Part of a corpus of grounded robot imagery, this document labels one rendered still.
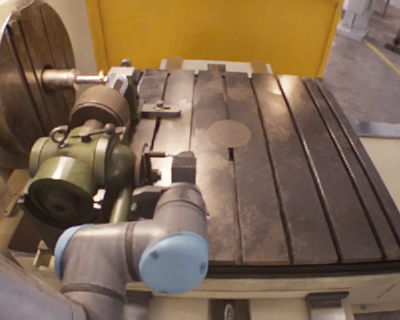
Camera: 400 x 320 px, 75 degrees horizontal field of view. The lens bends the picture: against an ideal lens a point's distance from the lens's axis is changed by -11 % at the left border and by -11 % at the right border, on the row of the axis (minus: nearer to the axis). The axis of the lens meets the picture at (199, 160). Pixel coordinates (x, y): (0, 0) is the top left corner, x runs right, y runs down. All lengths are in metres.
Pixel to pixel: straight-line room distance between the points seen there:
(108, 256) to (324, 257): 0.71
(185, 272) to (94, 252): 0.13
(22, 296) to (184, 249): 0.19
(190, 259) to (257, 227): 0.60
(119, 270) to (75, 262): 0.06
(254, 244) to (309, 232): 0.19
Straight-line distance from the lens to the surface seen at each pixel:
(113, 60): 3.36
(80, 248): 0.43
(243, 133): 1.29
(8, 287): 0.27
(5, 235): 1.64
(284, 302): 1.19
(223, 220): 0.96
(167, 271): 0.39
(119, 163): 0.78
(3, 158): 1.09
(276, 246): 0.94
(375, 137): 2.40
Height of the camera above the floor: 1.78
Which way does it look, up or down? 43 degrees down
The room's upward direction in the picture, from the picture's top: 3 degrees clockwise
